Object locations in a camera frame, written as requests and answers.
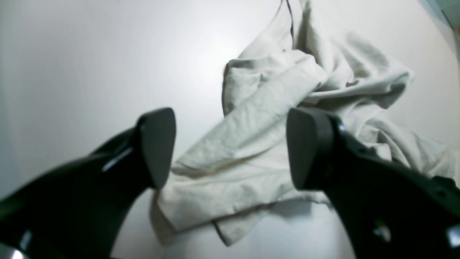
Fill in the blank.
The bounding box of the grey t-shirt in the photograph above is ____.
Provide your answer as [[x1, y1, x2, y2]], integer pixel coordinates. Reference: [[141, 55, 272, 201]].
[[151, 0, 460, 249]]

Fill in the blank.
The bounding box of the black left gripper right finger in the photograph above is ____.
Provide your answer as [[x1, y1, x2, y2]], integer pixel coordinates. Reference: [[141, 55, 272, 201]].
[[286, 108, 460, 259]]

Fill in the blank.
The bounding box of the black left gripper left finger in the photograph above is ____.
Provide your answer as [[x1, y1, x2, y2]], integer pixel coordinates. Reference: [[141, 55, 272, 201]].
[[0, 108, 176, 259]]

